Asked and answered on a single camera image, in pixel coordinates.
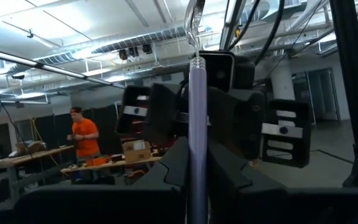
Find black upright rig post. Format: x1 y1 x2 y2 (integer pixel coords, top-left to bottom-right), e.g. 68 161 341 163
329 0 358 188

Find orange tool case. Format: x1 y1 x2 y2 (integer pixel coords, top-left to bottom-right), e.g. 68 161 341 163
85 156 108 167

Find silver spoon lavender handle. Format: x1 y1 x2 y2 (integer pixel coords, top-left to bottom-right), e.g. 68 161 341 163
184 0 209 224

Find glass double door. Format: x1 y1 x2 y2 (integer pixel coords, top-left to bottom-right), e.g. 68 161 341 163
292 68 341 122

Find long ceiling light rail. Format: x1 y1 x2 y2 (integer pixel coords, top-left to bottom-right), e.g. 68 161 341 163
0 46 127 90

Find plain cardboard box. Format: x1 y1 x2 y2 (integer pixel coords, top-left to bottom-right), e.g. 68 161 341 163
16 140 46 155

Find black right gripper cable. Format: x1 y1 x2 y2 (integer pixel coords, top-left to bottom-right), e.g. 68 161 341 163
253 0 286 66

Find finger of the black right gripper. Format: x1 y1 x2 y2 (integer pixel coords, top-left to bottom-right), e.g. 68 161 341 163
208 86 265 162
149 82 190 147

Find ribbed silver ceiling duct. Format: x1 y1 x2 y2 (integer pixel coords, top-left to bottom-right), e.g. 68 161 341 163
91 26 198 55

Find black curtain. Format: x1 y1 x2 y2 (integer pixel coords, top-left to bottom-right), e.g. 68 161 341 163
29 104 127 156

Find person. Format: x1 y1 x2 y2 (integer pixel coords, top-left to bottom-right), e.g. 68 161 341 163
66 106 101 159

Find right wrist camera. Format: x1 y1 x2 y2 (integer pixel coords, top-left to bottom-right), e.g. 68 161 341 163
197 50 236 93

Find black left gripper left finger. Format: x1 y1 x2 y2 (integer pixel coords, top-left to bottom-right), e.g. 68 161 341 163
14 136 189 224

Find wooden workbench grey legs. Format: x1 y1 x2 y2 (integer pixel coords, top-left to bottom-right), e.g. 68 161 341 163
0 145 75 203

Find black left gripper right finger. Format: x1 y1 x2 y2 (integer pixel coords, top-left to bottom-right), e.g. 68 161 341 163
206 139 358 224

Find cardboard box with label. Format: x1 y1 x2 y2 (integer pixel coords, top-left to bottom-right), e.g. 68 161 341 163
122 139 152 163

